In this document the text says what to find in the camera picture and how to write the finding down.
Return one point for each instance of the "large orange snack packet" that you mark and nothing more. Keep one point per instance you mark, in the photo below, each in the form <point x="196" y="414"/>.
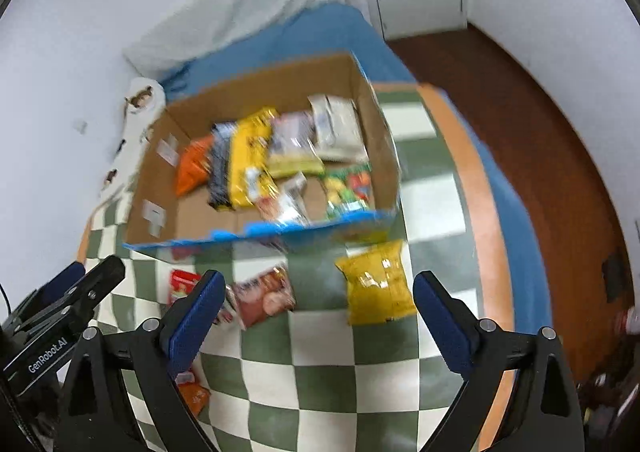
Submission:
<point x="192" y="167"/>

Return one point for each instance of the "cardboard box blue rim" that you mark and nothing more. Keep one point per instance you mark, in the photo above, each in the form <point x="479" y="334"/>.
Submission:
<point x="190" y="217"/>

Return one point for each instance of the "green white checkered mat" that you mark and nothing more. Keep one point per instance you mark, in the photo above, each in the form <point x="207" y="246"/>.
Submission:
<point x="325" y="382"/>

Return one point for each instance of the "long red snack packet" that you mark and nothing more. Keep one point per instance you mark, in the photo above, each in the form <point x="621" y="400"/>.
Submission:
<point x="181" y="284"/>

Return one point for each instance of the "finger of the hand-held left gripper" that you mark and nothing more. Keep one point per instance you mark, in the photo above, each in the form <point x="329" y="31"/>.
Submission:
<point x="62" y="278"/>
<point x="100" y="277"/>

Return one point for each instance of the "yellow black snack packet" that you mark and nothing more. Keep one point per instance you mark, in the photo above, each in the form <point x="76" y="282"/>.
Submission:
<point x="250" y="157"/>

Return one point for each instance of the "small white black snack packet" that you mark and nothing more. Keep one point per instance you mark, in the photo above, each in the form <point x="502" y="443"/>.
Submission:
<point x="227" y="312"/>

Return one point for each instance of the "grey white blanket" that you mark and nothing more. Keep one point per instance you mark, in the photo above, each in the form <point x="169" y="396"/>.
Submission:
<point x="240" y="17"/>

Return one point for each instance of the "green candy packet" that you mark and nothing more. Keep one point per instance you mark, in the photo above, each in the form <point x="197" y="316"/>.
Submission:
<point x="347" y="192"/>

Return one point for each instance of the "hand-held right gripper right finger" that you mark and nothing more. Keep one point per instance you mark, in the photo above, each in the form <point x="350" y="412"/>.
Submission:
<point x="445" y="327"/>

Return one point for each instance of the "blue bed sheet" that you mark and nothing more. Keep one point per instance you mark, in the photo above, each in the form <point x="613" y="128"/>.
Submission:
<point x="325" y="32"/>

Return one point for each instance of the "white wall socket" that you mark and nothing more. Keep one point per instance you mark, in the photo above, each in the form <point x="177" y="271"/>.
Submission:
<point x="80" y="126"/>

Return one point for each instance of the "white striped snack packet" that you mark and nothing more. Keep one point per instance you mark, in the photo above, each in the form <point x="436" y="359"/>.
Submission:
<point x="286" y="199"/>

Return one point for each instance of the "plain yellow snack packet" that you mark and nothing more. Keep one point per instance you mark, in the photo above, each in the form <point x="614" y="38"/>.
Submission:
<point x="380" y="288"/>

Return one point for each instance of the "white silver snack packet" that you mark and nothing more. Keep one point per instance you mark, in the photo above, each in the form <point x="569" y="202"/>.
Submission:
<point x="337" y="127"/>

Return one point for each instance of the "orange snack packet white label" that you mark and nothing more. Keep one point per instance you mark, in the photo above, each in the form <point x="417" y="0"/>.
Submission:
<point x="192" y="393"/>

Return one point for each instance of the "white bear print pillow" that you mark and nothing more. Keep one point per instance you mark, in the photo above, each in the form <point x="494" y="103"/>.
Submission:
<point x="142" y="132"/>

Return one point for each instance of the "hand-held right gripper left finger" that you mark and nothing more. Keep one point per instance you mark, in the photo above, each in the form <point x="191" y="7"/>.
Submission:
<point x="192" y="327"/>

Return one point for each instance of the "black floor box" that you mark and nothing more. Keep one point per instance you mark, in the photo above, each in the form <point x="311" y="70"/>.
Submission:
<point x="613" y="278"/>

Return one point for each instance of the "brown snack packet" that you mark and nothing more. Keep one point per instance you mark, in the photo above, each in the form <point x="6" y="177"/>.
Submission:
<point x="262" y="296"/>

